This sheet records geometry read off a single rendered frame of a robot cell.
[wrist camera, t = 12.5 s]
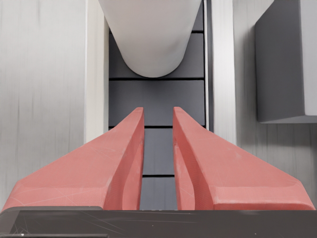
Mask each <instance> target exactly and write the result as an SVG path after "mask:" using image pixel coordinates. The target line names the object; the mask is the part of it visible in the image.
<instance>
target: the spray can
mask: <svg viewBox="0 0 317 238"><path fill-rule="evenodd" d="M98 1H99V4H100V6H101V8H102V11H103V13H104V15H105V18H106V20H107V22H108V25H109V27H110V29H111V32H112V34H113V36H114V38H115V41H116V43H117V45H118V48H119V50H120V52H121V55H122V58H123V61H124V63H125V64H126V66H127V67H128V68H129V69H130V70H131V71H132V72H133V73H135V74H136V75H138V76H140V77H143V78H148V79H158V78H163V77H166V76H168V75H170V74H171V73H173V72H174V71H175V70H176V69H177V68H178V67H179V66H180V64H181V63H182V61H183V59H184V55H185V50H186V47H187V44H188V41H189V38H190V35H191V32H192V28H193V25H194V22H195V19H196V16H197V13H198V10H199V7H200V3H201V0H98Z"/></svg>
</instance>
